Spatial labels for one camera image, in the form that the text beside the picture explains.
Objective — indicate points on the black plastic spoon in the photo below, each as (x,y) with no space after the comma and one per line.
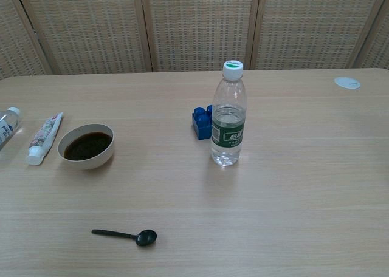
(147,237)

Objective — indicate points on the white bowl with dark liquid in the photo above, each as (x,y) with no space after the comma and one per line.
(91,165)

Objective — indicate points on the blue toy building brick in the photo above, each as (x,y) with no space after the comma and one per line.
(200,126)

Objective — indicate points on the clear water bottle green label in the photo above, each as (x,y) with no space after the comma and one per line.
(228,137)

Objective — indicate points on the woven bamboo folding screen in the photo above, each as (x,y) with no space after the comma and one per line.
(197,25)

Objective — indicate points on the white floral toothpaste tube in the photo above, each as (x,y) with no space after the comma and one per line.
(42,135)

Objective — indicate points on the clear water bottle blue label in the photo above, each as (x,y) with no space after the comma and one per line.
(6,126)

